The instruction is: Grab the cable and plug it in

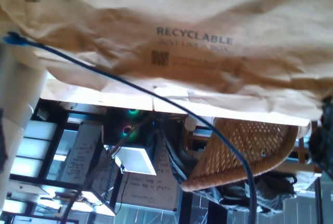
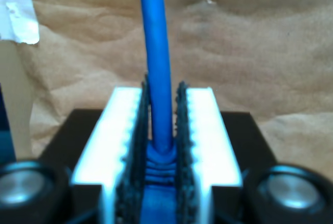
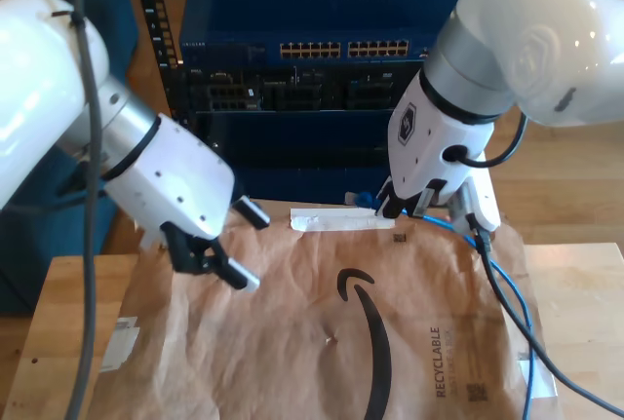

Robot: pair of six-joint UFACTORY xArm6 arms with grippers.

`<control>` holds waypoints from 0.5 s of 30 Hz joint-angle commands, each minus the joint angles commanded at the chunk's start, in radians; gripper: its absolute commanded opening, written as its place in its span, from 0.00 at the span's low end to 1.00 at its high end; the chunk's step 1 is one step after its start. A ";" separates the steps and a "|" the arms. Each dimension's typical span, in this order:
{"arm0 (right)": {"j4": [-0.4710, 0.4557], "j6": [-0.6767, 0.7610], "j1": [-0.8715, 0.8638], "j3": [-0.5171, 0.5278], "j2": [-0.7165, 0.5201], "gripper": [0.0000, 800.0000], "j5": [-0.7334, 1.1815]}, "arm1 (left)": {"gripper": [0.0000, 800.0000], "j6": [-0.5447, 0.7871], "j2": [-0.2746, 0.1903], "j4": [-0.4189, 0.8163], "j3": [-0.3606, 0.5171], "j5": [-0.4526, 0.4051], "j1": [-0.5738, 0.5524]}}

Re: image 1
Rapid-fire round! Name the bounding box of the blue network cable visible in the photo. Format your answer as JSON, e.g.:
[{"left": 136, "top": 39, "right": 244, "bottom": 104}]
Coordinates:
[{"left": 2, "top": 31, "right": 258, "bottom": 224}]

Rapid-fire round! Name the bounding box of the handwritten whiteboard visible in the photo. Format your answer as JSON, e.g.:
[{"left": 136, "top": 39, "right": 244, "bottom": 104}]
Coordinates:
[
  {"left": 116, "top": 140, "right": 183, "bottom": 212},
  {"left": 61, "top": 123, "right": 105, "bottom": 186}
]

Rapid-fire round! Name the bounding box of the dark bag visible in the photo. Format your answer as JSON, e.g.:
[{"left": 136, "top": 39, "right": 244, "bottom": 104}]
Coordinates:
[{"left": 213, "top": 172, "right": 297, "bottom": 210}]

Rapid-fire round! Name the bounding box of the wicker chair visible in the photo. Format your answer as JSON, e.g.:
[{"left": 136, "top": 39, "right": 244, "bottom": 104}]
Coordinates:
[{"left": 181, "top": 117, "right": 300, "bottom": 192}]

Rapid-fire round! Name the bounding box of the black computer tower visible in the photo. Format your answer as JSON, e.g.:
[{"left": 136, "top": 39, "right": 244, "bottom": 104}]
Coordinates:
[{"left": 103, "top": 108, "right": 162, "bottom": 147}]

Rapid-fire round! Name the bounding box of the white box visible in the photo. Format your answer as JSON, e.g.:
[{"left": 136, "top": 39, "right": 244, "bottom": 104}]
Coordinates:
[{"left": 113, "top": 146, "right": 158, "bottom": 176}]

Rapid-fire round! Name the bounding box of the brown paper mailer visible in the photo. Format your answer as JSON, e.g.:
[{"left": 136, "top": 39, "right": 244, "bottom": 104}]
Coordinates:
[{"left": 0, "top": 0, "right": 333, "bottom": 127}]

